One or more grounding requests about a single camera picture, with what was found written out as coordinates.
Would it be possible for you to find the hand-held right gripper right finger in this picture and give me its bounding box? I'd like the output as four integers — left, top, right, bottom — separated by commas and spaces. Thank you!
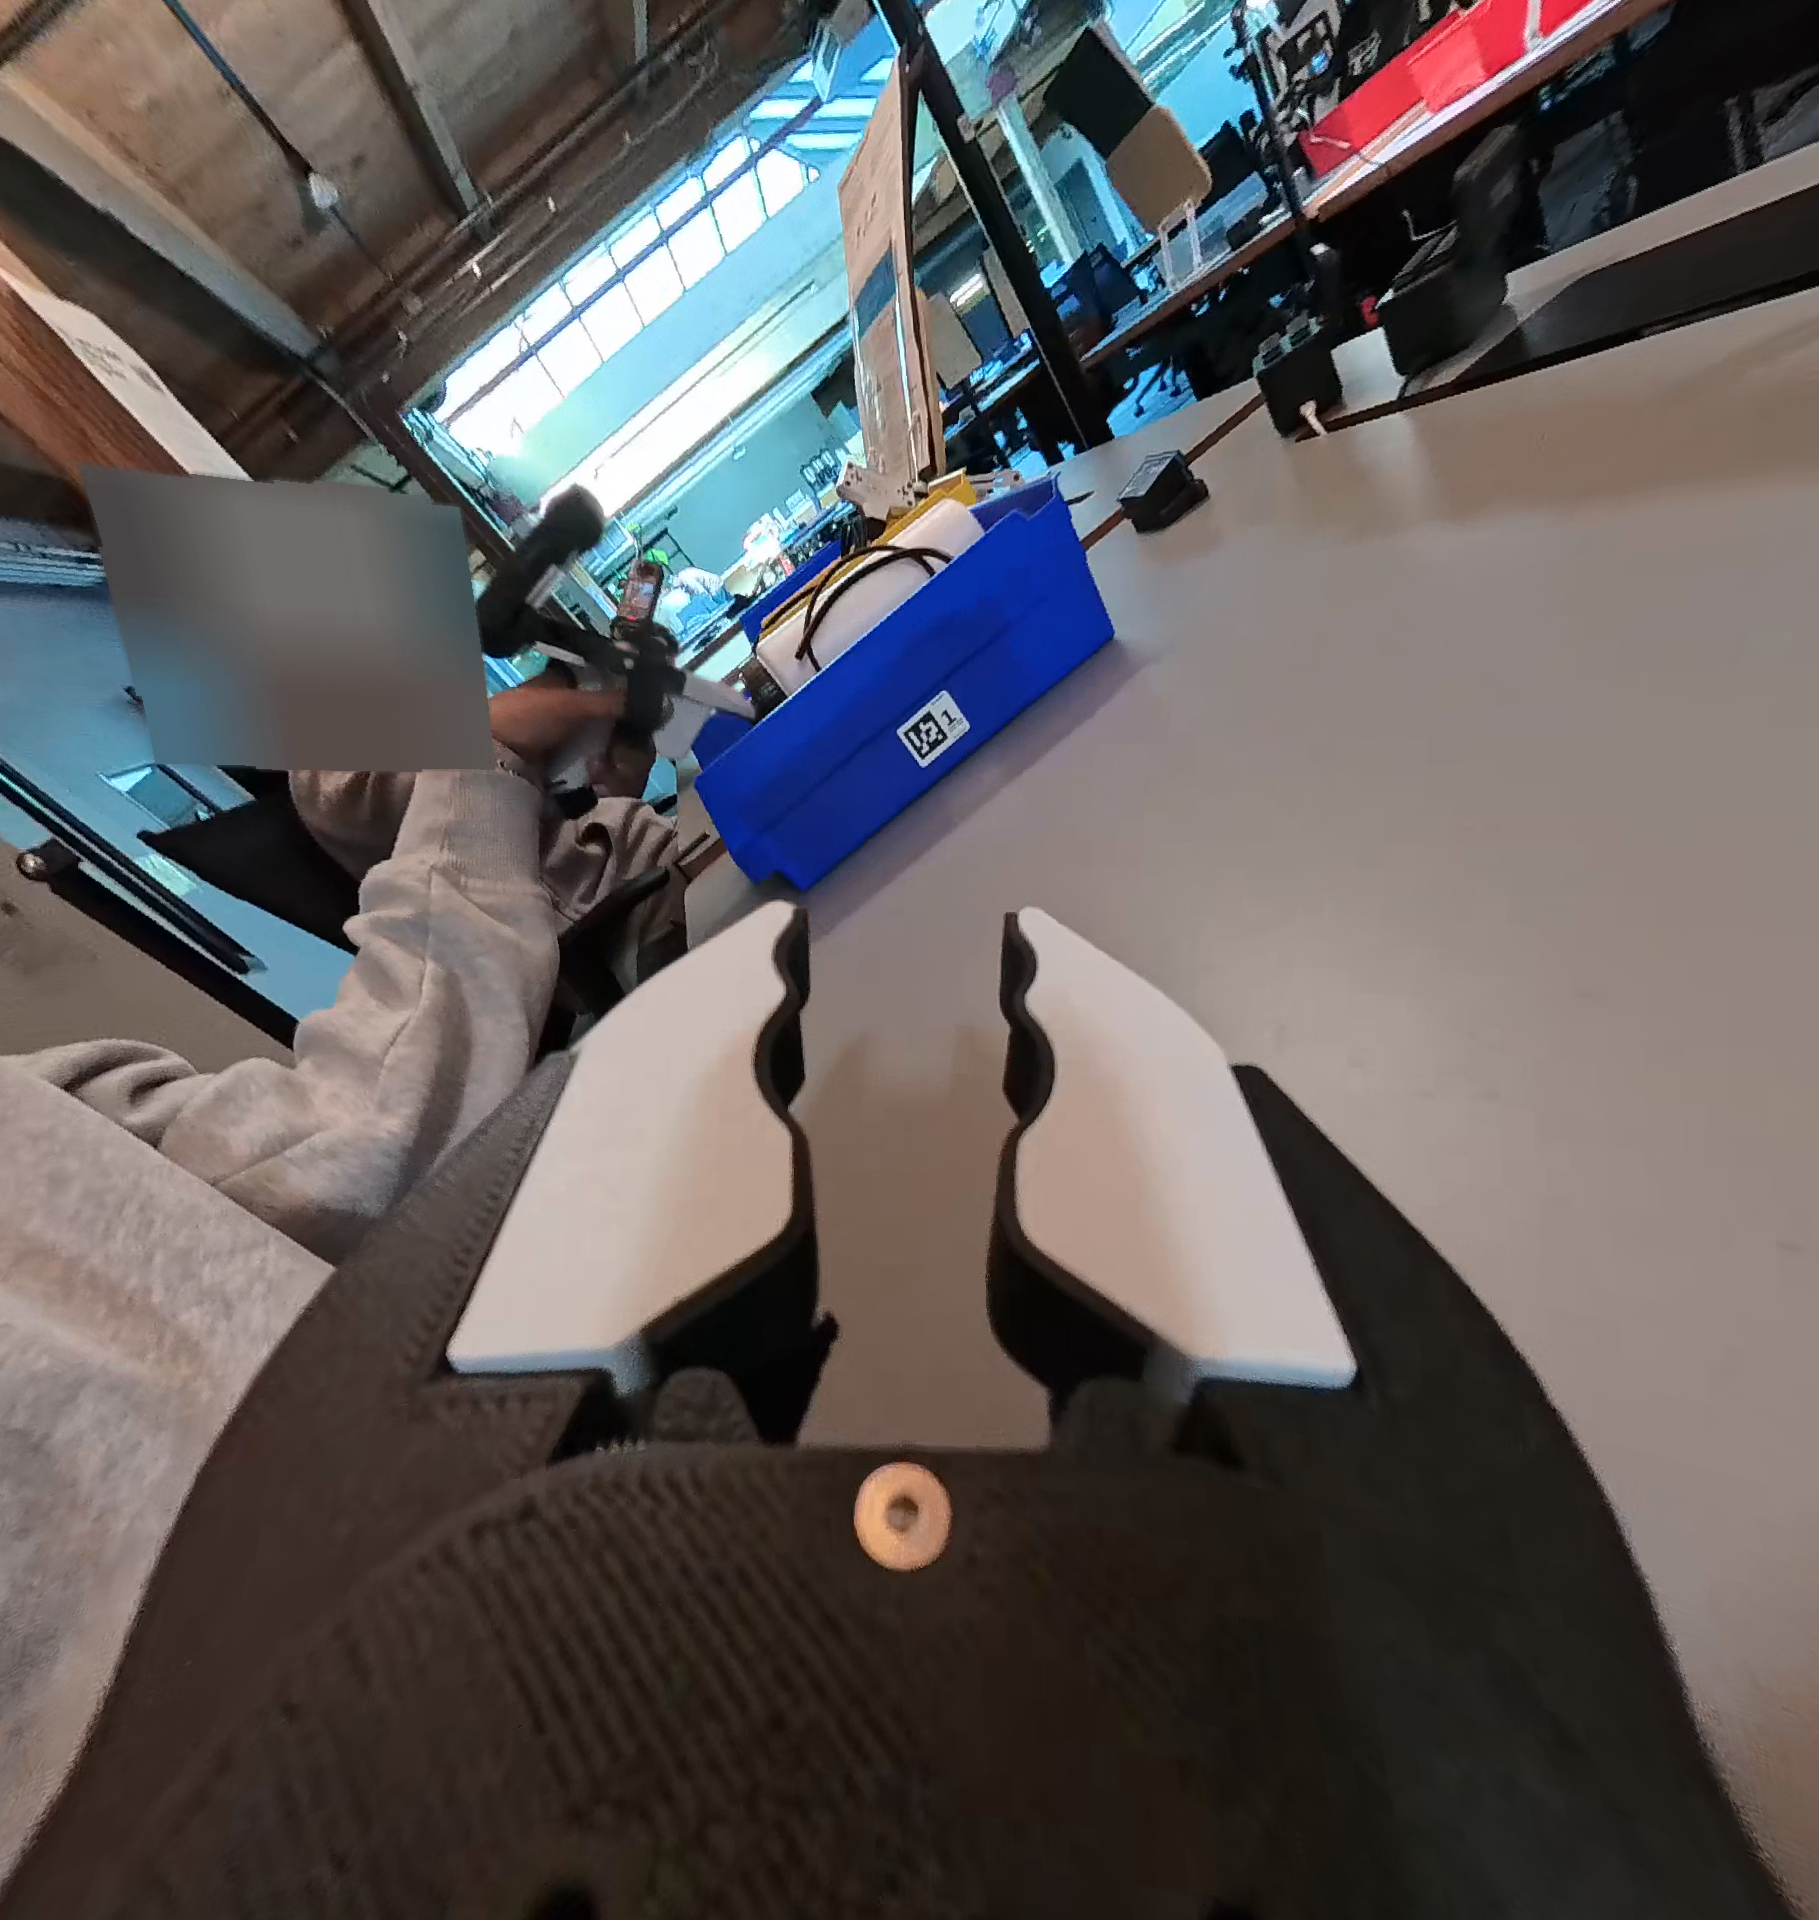
987, 903, 1364, 1415

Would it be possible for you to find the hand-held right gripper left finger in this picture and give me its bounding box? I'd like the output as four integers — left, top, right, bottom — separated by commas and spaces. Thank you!
444, 900, 835, 1400

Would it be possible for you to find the black door bar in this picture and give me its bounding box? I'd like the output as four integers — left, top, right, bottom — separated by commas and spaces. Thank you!
0, 717, 268, 979

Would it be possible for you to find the person's grey sweater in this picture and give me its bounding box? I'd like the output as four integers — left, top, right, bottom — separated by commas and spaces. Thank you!
0, 1030, 344, 1920

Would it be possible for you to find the white box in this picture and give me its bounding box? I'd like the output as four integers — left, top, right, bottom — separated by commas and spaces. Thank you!
757, 501, 990, 693

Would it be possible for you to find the small black adapter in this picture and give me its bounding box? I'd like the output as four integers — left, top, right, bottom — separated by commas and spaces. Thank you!
1116, 455, 1212, 535

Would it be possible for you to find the black power box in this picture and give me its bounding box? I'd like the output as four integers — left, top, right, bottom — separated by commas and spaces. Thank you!
1257, 334, 1348, 441

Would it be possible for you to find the black stand with marker cube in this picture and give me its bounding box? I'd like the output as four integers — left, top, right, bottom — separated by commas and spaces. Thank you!
1237, 0, 1355, 355

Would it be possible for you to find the standing cardboard sheet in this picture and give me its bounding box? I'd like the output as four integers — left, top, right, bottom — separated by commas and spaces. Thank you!
835, 64, 955, 470

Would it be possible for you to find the black bag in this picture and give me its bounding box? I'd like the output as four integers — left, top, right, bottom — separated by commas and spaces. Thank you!
1374, 127, 1529, 374

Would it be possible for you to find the white paper notice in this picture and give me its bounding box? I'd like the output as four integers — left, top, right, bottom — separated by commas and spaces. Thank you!
16, 283, 259, 470

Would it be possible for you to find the black pole with round plate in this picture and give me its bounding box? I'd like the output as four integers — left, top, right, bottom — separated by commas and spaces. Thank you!
876, 0, 1109, 447

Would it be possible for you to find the cardboard-backed black monitor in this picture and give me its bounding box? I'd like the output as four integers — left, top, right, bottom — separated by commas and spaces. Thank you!
1048, 19, 1213, 250

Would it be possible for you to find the red storage bin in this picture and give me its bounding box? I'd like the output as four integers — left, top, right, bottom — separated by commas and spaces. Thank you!
1297, 64, 1471, 179
1412, 0, 1607, 113

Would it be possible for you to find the black coiled cable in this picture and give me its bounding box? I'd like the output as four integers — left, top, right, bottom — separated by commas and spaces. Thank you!
794, 543, 961, 693

